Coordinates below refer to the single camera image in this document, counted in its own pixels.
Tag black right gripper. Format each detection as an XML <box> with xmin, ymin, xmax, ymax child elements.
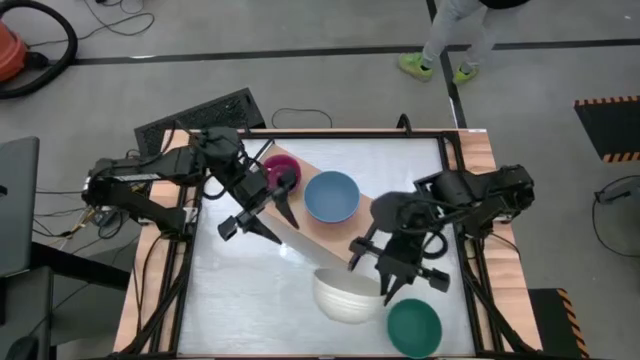
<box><xmin>348</xmin><ymin>224</ymin><xmax>451</xmax><ymax>306</ymax></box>

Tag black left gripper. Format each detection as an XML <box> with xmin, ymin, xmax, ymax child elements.
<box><xmin>217</xmin><ymin>167</ymin><xmax>301</xmax><ymax>245</ymax></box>

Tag white bowl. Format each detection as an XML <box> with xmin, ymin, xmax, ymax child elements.
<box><xmin>312</xmin><ymin>267</ymin><xmax>389</xmax><ymax>325</ymax></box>

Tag magenta translucent small bowl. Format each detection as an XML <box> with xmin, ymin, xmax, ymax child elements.
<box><xmin>263</xmin><ymin>153</ymin><xmax>303</xmax><ymax>194</ymax></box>

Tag blue bowl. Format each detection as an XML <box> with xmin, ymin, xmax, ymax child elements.
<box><xmin>303</xmin><ymin>170</ymin><xmax>361</xmax><ymax>225</ymax></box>

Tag green bowl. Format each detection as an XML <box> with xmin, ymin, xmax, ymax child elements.
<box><xmin>386</xmin><ymin>298</ymin><xmax>444</xmax><ymax>360</ymax></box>

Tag wooden board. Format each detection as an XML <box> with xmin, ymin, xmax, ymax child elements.
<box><xmin>252</xmin><ymin>142</ymin><xmax>376</xmax><ymax>266</ymax></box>

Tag black mat with hazard stripes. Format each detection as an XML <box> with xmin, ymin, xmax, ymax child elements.
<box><xmin>573</xmin><ymin>95</ymin><xmax>640</xmax><ymax>164</ymax></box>
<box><xmin>528</xmin><ymin>287</ymin><xmax>592</xmax><ymax>360</ymax></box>

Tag neon green shoe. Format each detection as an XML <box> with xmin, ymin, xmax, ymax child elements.
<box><xmin>398</xmin><ymin>52</ymin><xmax>435</xmax><ymax>83</ymax></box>
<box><xmin>452</xmin><ymin>63</ymin><xmax>480</xmax><ymax>85</ymax></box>

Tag person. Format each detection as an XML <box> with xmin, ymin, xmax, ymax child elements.
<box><xmin>398</xmin><ymin>0</ymin><xmax>531</xmax><ymax>85</ymax></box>

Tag orange vacuum cleaner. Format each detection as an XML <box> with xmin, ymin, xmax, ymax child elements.
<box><xmin>0</xmin><ymin>19</ymin><xmax>29</xmax><ymax>84</ymax></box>

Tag black cable loop on floor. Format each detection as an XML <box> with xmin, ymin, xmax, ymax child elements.
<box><xmin>271</xmin><ymin>107</ymin><xmax>334</xmax><ymax>130</ymax></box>

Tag thin black floor cable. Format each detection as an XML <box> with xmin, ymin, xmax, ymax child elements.
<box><xmin>79</xmin><ymin>0</ymin><xmax>156</xmax><ymax>39</ymax></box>

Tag black cable with grey plug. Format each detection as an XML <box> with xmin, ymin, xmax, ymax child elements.
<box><xmin>592</xmin><ymin>174</ymin><xmax>640</xmax><ymax>259</ymax></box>

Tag black vacuum hose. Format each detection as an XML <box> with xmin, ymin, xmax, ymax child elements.
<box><xmin>0</xmin><ymin>0</ymin><xmax>79</xmax><ymax>100</ymax></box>

